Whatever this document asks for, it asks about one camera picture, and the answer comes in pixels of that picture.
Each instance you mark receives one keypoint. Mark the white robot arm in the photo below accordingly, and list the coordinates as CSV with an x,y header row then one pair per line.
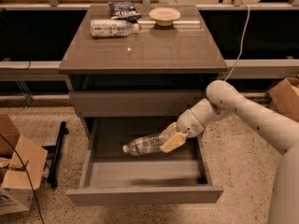
x,y
279,131

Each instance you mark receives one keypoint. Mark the black metal stand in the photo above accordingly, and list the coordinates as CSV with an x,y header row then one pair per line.
x,y
54,152

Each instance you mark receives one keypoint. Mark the cardboard box right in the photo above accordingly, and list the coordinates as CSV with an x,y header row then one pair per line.
x,y
285,96

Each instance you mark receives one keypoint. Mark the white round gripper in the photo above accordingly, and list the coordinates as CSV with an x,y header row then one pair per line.
x,y
188,123

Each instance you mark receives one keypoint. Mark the open bottom drawer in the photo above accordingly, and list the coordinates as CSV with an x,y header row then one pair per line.
x,y
112,177

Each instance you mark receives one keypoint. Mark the cream ceramic bowl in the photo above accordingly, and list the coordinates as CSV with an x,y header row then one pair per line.
x,y
164,16

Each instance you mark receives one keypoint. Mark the open cardboard box left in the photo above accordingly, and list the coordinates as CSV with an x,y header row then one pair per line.
x,y
25,165

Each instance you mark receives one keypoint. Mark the clear plastic water bottle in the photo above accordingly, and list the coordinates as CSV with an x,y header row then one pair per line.
x,y
146,144

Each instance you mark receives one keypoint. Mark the white labelled plastic bottle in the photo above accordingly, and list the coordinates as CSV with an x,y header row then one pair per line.
x,y
113,28

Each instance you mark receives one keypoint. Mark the grey drawer cabinet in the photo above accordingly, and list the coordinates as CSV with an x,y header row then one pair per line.
x,y
183,56

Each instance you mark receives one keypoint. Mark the blue chip bag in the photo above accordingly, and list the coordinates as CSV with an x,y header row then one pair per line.
x,y
124,10

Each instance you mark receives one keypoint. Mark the closed middle drawer front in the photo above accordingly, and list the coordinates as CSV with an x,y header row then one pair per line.
x,y
133,103

